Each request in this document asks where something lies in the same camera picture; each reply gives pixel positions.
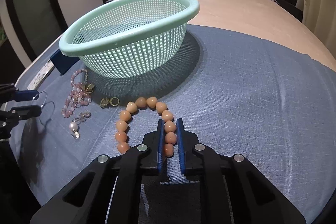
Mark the orange bead bracelet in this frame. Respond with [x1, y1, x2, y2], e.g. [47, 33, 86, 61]
[114, 96, 177, 158]

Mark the small silver hoop earring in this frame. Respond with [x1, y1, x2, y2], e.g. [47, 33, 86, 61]
[32, 91, 55, 127]

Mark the gold ring earring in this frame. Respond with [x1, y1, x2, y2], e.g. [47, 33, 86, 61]
[100, 97, 120, 109]

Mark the pearl drop earring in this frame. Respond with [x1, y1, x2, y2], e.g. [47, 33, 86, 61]
[69, 111, 91, 140]

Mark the pink bead necklace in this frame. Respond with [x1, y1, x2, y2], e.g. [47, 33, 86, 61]
[61, 68, 95, 119]

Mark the white butterfly phone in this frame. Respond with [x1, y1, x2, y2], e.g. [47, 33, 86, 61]
[27, 60, 55, 90]

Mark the dark blue rectangular case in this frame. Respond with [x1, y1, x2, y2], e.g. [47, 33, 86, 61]
[50, 50, 79, 75]

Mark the blue denim cloth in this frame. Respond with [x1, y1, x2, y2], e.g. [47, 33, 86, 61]
[10, 26, 335, 223]

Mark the mint green plastic basket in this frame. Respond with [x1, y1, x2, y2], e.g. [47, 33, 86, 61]
[59, 0, 200, 79]

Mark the beige bed cover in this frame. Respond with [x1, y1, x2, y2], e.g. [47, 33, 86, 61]
[15, 0, 336, 83]

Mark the beige curtain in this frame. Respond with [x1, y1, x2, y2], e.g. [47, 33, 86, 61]
[303, 0, 335, 56]

